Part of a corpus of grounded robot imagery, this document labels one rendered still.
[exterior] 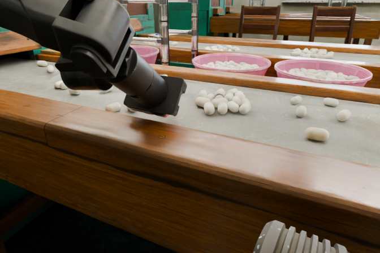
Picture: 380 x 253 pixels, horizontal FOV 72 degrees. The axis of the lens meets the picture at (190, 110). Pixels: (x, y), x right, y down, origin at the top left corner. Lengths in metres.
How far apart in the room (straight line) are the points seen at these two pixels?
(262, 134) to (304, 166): 0.14
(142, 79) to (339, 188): 0.28
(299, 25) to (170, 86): 2.93
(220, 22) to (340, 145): 3.02
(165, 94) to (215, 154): 0.14
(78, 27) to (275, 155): 0.29
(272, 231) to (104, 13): 0.28
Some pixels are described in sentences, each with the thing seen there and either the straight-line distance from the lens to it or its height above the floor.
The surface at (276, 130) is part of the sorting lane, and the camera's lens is 0.51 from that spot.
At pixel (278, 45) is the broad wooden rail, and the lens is 1.38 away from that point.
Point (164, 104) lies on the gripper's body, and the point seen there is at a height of 0.80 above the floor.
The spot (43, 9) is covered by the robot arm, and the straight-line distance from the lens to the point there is 0.34.
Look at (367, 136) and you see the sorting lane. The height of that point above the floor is 0.74.
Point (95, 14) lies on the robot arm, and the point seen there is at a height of 0.95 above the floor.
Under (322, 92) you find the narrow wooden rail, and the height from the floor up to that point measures 0.75.
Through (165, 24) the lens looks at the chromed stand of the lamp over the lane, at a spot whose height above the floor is 0.89.
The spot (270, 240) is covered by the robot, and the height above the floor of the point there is 0.79.
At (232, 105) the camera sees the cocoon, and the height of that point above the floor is 0.76.
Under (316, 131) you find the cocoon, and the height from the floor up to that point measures 0.76.
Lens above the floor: 0.96
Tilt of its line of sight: 23 degrees down
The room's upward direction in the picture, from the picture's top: straight up
